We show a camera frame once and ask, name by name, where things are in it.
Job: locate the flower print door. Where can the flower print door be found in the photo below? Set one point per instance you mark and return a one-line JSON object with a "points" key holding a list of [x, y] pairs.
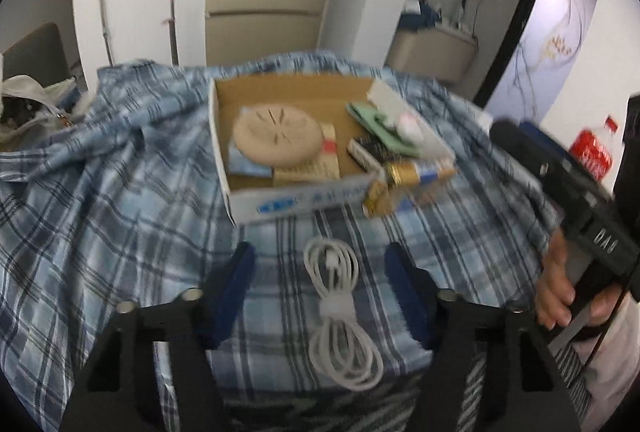
{"points": [[560, 37]]}

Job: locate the yellow box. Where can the yellow box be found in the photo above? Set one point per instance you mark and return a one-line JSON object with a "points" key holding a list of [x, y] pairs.
{"points": [[385, 200]]}

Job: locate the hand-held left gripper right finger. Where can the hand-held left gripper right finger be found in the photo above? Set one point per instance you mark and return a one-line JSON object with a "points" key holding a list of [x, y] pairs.
{"points": [[405, 297]]}

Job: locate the blue clothing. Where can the blue clothing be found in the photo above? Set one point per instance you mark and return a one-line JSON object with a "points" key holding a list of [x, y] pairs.
{"points": [[415, 20]]}

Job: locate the grey white bag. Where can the grey white bag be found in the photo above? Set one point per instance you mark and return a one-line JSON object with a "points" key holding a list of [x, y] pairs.
{"points": [[25, 87]]}

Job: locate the gold blue packet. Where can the gold blue packet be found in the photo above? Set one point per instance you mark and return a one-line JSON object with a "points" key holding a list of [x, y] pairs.
{"points": [[415, 172]]}

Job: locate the red plastic bottle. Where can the red plastic bottle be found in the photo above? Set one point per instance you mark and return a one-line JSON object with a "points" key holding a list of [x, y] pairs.
{"points": [[592, 152]]}

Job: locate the black door frame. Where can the black door frame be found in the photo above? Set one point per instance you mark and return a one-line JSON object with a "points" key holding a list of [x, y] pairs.
{"points": [[520, 12]]}

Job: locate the beige vanity cabinet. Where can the beige vanity cabinet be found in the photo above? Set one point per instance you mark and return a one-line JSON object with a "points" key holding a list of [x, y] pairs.
{"points": [[430, 52]]}

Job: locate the white pink small object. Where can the white pink small object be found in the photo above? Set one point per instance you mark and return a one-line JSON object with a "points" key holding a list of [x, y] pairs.
{"points": [[407, 126]]}

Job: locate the black packet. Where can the black packet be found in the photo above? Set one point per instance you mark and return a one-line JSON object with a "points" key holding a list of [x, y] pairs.
{"points": [[367, 150]]}

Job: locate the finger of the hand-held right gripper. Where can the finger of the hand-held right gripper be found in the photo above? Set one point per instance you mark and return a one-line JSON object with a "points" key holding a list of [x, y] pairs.
{"points": [[515, 142]]}

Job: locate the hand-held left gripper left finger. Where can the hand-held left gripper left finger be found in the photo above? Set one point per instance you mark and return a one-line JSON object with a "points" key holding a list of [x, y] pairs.
{"points": [[227, 297]]}

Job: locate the blue plaid shirt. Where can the blue plaid shirt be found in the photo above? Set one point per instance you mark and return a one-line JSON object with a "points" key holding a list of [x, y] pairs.
{"points": [[125, 212]]}

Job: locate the grey chair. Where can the grey chair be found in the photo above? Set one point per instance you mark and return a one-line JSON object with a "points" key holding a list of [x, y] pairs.
{"points": [[35, 52]]}

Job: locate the round beige pad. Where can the round beige pad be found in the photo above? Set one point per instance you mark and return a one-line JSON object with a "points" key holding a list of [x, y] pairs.
{"points": [[275, 135]]}

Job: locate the green packet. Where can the green packet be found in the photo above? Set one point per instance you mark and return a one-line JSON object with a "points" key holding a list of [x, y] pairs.
{"points": [[372, 122]]}

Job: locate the person's light clothing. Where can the person's light clothing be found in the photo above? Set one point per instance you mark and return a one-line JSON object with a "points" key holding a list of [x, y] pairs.
{"points": [[610, 362]]}

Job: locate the person's right hand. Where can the person's right hand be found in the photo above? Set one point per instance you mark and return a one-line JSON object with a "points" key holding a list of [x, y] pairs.
{"points": [[552, 282]]}

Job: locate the cardboard box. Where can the cardboard box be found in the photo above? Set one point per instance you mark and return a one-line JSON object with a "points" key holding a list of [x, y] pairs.
{"points": [[300, 92]]}

